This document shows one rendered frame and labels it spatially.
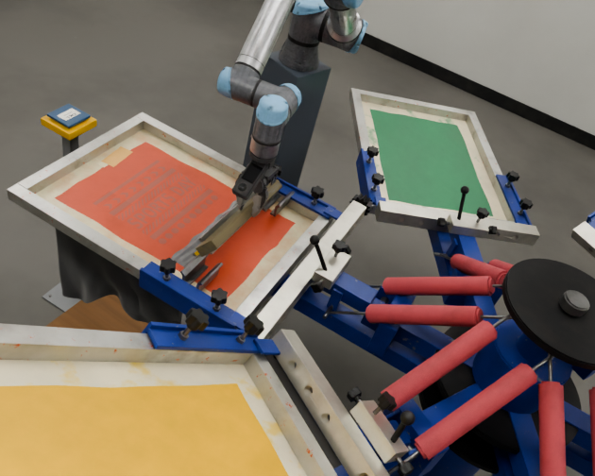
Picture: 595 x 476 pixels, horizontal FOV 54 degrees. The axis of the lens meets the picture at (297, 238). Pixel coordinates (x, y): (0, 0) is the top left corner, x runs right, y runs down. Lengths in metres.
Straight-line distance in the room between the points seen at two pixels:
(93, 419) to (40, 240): 2.19
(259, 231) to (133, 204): 0.39
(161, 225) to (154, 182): 0.20
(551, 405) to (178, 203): 1.18
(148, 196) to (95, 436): 1.07
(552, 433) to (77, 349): 0.95
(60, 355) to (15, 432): 0.15
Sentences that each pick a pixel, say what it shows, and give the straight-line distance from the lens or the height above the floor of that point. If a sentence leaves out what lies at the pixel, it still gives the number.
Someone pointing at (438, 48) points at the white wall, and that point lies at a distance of 5.36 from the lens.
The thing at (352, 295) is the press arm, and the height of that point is 1.04.
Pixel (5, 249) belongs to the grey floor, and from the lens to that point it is 3.06.
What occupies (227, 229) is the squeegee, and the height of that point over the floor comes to 1.10.
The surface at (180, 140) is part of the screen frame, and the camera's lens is 2.05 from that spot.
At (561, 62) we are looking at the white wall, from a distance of 5.21.
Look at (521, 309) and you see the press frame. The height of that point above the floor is 1.32.
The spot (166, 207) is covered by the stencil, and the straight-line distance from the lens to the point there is 1.83.
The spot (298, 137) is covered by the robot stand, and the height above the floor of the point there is 0.91.
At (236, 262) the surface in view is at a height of 0.96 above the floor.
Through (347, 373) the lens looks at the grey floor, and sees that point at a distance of 2.74.
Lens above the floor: 2.18
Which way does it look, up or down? 42 degrees down
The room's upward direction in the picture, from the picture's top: 17 degrees clockwise
